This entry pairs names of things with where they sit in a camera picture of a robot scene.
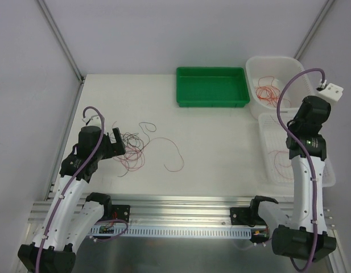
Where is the green plastic tray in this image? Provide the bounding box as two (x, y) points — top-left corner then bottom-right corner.
(176, 67), (250, 108)

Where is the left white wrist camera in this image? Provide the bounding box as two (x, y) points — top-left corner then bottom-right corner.
(82, 114), (101, 126)

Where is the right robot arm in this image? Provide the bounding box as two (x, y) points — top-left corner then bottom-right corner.
(248, 96), (337, 264)

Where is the wire bundle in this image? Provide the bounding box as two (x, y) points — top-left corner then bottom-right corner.
(106, 121), (158, 177)

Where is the aluminium mounting rail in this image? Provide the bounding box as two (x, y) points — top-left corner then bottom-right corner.
(27, 193), (337, 230)

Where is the white slotted cable duct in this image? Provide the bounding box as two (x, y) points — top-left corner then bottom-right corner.
(86, 225), (253, 239)

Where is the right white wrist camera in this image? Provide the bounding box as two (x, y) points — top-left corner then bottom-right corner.
(317, 83), (344, 104)

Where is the white solid plastic basket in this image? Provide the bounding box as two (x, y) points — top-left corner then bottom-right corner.
(246, 56), (316, 119)

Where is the left aluminium frame post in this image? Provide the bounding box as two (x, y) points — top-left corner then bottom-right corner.
(35, 0), (85, 84)

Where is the aluminium frame post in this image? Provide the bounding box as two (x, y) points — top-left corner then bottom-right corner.
(294, 0), (337, 60)
(35, 0), (85, 84)

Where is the right aluminium frame post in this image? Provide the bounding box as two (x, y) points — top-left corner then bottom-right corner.
(294, 0), (337, 60)

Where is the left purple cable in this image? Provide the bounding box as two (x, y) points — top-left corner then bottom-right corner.
(35, 106), (129, 273)

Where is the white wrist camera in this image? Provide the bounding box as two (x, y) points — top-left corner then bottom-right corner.
(317, 83), (344, 104)
(82, 114), (101, 126)

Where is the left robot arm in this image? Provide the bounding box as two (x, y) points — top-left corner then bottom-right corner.
(18, 126), (126, 272)

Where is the orange wire in basket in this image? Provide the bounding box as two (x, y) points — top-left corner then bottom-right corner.
(254, 76), (292, 109)

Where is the white perforated plastic basket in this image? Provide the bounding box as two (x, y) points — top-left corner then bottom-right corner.
(258, 112), (336, 188)

